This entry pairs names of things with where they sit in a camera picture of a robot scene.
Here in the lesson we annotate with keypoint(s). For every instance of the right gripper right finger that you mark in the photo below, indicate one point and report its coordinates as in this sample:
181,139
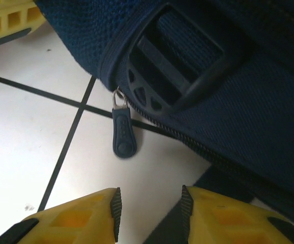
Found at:
238,223

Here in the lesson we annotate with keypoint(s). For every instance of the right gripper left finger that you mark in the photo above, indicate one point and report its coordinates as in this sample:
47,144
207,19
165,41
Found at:
68,223

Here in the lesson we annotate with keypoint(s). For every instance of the navy blue backpack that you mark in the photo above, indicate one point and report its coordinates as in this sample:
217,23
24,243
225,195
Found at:
238,101

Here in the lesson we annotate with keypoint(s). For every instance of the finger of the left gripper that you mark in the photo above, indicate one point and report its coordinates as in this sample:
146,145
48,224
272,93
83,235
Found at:
7,17

